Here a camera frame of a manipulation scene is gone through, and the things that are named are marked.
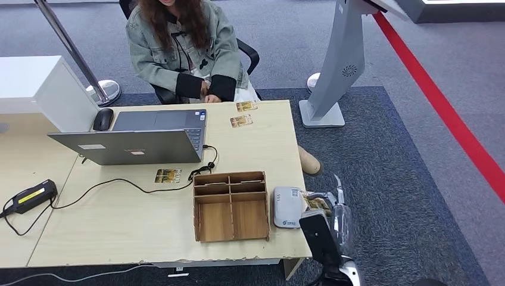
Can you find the person's right hand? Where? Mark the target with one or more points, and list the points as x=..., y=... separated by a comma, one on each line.
x=204, y=89

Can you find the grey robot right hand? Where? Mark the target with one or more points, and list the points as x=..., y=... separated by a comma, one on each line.
x=342, y=229

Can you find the person's left hand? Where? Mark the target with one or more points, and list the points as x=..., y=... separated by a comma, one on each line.
x=214, y=99

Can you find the thin pale key card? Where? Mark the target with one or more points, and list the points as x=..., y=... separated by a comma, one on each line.
x=216, y=184
x=251, y=181

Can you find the person's right forearm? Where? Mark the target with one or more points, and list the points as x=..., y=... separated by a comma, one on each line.
x=185, y=85

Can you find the person's left forearm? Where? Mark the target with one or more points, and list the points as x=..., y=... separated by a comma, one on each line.
x=223, y=87

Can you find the white card reader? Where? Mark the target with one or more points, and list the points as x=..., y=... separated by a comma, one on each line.
x=286, y=207

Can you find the person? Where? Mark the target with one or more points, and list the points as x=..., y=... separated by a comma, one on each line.
x=157, y=47

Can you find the person's tan shoe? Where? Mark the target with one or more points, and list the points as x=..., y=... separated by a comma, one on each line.
x=309, y=162

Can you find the black office chair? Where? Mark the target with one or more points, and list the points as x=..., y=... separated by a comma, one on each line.
x=248, y=55

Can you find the grey laptop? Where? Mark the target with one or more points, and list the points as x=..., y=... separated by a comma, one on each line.
x=130, y=148

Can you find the round chrome base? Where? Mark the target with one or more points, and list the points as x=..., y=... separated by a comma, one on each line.
x=312, y=82

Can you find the black computer mouse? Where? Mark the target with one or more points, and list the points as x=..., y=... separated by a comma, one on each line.
x=103, y=119

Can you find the wooden compartment organizer box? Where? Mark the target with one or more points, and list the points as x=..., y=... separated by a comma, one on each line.
x=232, y=221

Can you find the grey kiosk stand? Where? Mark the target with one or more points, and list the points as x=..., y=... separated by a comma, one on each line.
x=343, y=59

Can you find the white strip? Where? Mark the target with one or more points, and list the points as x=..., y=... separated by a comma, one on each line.
x=178, y=274

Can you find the white cabinet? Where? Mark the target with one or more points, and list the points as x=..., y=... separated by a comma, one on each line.
x=23, y=79

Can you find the black charger with yellow label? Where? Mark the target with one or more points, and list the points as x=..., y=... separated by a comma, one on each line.
x=33, y=196

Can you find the grey platform with white top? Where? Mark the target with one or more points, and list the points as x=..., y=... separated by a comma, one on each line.
x=453, y=12

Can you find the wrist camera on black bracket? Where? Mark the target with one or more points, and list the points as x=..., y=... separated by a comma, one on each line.
x=317, y=237

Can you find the chrome stanchion post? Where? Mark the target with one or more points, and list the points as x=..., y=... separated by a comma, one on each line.
x=71, y=51

